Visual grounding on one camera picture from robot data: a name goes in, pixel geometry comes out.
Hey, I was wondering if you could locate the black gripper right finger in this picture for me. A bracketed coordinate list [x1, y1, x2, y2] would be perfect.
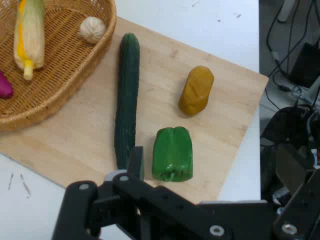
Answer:
[272, 144, 320, 240]

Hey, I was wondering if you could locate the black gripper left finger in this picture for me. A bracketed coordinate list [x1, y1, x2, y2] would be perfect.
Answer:
[51, 145, 227, 240]

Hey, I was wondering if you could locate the yellow-brown potato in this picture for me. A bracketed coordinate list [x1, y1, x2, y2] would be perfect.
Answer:
[177, 65, 215, 116]

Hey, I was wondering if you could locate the green bell pepper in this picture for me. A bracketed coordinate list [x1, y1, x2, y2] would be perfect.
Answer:
[151, 126, 194, 183]

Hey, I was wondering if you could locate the wooden cutting board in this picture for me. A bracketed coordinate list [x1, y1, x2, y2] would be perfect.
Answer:
[0, 16, 270, 205]

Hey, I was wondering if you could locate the long dark green cucumber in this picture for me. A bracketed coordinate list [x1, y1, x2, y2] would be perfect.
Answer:
[114, 32, 140, 171]

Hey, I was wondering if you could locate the black box on floor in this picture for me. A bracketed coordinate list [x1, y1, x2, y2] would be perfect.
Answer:
[289, 41, 320, 88]

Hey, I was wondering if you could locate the woven wicker basket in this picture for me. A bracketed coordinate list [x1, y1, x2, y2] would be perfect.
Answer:
[0, 0, 118, 132]

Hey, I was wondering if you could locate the purple sweet potato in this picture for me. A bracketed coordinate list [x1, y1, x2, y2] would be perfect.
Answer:
[0, 71, 15, 100]

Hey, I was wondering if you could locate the white garlic bulb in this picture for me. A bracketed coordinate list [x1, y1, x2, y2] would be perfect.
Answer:
[79, 16, 106, 45]

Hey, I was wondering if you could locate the toy corn cob with husk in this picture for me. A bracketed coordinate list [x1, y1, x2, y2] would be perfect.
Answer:
[13, 0, 46, 81]

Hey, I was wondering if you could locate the white furniture leg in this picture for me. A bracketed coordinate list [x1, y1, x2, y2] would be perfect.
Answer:
[276, 0, 299, 24]

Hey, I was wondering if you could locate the black camera stand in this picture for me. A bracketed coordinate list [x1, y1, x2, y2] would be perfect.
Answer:
[259, 104, 320, 151]

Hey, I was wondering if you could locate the thin black floor cable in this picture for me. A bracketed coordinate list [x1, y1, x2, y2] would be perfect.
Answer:
[271, 0, 316, 88]
[265, 0, 301, 76]

